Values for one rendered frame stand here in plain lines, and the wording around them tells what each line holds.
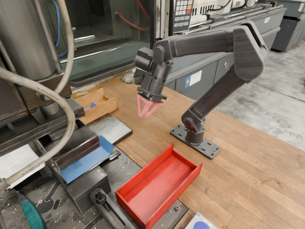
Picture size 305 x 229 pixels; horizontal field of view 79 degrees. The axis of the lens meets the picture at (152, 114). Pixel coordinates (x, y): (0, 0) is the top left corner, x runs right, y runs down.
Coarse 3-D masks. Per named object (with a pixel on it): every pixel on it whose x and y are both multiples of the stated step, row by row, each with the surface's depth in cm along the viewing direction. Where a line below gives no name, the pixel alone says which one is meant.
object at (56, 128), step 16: (48, 112) 40; (64, 112) 41; (80, 112) 43; (0, 128) 39; (16, 128) 39; (32, 128) 37; (48, 128) 39; (64, 128) 41; (80, 128) 43; (0, 144) 34; (16, 144) 36; (48, 144) 39; (80, 144) 39; (96, 144) 42; (64, 160) 38
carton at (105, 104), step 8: (88, 96) 88; (96, 96) 91; (104, 96) 94; (80, 104) 87; (88, 104) 90; (96, 104) 92; (104, 104) 82; (112, 104) 86; (88, 112) 78; (96, 112) 81; (104, 112) 84; (88, 120) 80
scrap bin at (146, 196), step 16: (160, 160) 62; (176, 160) 65; (144, 176) 58; (160, 176) 60; (176, 176) 60; (192, 176) 56; (128, 192) 55; (144, 192) 56; (160, 192) 56; (176, 192) 51; (128, 208) 47; (144, 208) 52; (160, 208) 47; (144, 224) 44
